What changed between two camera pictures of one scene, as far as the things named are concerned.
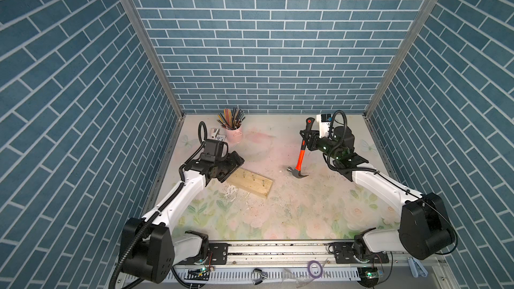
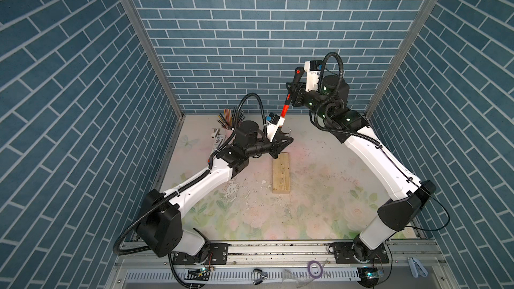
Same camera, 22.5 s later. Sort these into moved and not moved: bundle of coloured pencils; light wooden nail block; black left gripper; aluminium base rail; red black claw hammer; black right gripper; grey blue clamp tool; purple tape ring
Moved: black right gripper; red black claw hammer; black left gripper; light wooden nail block
Not moved: bundle of coloured pencils; aluminium base rail; grey blue clamp tool; purple tape ring
